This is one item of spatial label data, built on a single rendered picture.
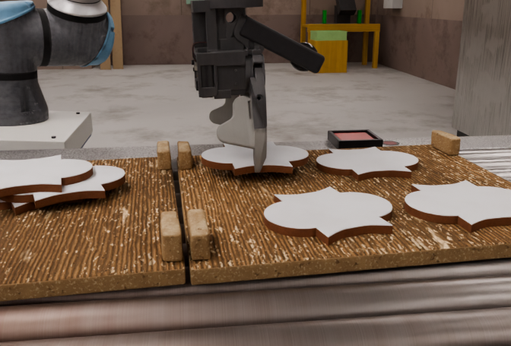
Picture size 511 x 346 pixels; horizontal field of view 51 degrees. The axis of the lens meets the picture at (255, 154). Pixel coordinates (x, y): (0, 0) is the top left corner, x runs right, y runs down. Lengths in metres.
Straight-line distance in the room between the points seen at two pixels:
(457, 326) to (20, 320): 0.34
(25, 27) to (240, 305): 0.81
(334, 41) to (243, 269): 8.63
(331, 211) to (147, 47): 9.85
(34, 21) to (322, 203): 0.74
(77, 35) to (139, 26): 9.20
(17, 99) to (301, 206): 0.71
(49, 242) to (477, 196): 0.45
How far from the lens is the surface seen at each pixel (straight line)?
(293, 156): 0.70
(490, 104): 4.37
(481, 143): 1.02
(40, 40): 1.14
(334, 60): 9.08
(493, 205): 0.62
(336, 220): 0.54
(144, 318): 0.45
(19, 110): 1.13
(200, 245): 0.47
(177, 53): 10.34
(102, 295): 0.50
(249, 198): 0.62
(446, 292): 0.50
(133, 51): 10.38
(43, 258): 0.52
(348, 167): 0.71
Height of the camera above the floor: 1.15
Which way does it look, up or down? 16 degrees down
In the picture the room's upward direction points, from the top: straight up
